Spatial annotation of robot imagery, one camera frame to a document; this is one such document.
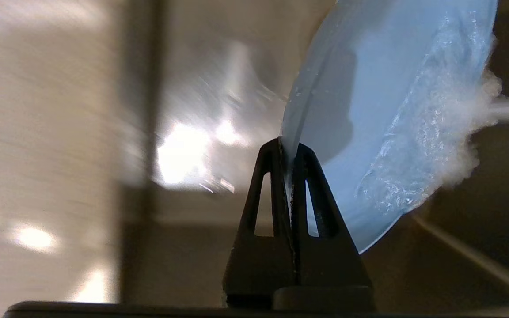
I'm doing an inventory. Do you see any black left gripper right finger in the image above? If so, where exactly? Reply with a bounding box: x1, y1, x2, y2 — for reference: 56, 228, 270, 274
291, 144, 375, 310

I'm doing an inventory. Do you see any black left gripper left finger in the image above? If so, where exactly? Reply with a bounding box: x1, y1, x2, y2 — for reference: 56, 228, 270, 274
223, 138, 297, 308

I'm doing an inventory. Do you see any grey blue plate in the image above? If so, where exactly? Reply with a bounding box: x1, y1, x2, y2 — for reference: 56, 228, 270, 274
280, 0, 499, 254

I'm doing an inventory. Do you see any stainless steel sink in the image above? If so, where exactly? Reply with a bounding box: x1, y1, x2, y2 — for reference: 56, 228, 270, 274
118, 0, 509, 310

